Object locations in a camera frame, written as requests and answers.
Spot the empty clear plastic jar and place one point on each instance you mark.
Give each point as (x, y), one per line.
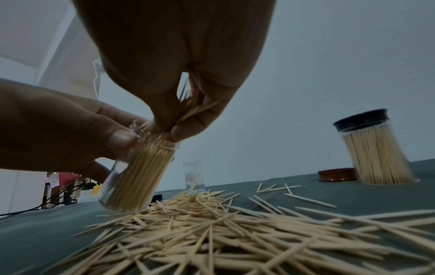
(193, 174)

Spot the packed toothpick bundle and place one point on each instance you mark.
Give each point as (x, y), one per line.
(139, 180)

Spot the pile of loose wooden toothpicks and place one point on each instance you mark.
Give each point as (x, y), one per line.
(221, 231)

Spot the small pinched toothpick bunch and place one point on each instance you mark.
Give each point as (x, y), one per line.
(197, 108)

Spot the person's left hand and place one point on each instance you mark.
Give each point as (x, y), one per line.
(44, 126)

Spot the dense sealed toothpick fill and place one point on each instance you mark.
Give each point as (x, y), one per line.
(377, 158)

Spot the clear plastic jar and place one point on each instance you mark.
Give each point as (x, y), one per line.
(193, 174)
(112, 185)

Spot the brown round lid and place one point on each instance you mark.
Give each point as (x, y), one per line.
(336, 174)

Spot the red container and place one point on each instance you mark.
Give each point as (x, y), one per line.
(69, 178)

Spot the clear jar with black lid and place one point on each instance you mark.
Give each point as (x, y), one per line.
(373, 150)

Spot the person's right hand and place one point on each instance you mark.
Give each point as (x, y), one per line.
(176, 40)

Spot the green tablecloth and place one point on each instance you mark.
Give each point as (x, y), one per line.
(40, 236)

